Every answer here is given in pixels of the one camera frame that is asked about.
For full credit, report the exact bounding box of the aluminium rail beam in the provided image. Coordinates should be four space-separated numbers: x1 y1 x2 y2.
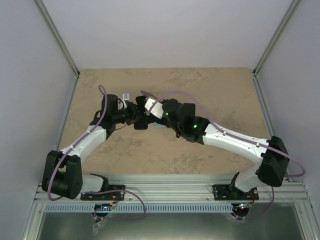
34 174 310 203

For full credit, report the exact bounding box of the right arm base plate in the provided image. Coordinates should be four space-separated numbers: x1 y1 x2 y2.
211 184 260 201

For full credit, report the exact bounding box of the clear plastic bag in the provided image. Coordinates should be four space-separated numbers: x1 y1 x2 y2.
92 218 106 236

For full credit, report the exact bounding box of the slotted cable duct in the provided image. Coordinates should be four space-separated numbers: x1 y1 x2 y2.
45 203 233 213

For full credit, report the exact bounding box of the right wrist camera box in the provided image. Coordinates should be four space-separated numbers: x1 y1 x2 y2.
144 97 164 119

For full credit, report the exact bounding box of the light blue phone case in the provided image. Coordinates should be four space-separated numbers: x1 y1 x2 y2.
152 122 166 128

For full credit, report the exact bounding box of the frame post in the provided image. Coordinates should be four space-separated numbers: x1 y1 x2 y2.
34 0 80 78
252 0 302 76

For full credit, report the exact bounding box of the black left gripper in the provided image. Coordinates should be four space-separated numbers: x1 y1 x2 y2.
113 102 146 126

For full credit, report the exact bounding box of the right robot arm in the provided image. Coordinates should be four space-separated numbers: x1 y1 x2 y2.
148 99 289 200

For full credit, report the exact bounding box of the left frame post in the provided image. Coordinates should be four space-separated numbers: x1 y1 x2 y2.
34 0 80 78

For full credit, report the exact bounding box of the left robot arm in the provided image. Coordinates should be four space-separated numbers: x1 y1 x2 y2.
41 94 146 201

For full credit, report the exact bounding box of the silver-edged black smartphone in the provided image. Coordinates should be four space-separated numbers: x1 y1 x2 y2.
183 103 196 118

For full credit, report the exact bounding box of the right circuit board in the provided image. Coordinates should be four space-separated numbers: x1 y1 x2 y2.
232 201 253 212

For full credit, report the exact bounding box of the phone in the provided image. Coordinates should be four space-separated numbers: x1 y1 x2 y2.
133 118 149 130
135 90 157 112

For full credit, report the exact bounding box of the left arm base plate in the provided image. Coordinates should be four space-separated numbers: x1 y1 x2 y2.
80 184 126 202

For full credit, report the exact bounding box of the right frame post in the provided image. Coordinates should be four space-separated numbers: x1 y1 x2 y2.
252 0 302 76

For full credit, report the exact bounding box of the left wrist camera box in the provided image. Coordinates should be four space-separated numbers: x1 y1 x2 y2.
122 93 130 108

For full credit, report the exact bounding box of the circuit board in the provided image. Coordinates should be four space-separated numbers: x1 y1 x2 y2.
232 201 253 212
93 201 118 212

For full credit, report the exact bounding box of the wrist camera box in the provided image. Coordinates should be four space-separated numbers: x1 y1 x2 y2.
122 93 130 108
144 97 164 119

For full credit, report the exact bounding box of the left circuit board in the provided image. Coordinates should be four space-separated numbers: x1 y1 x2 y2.
93 201 118 212

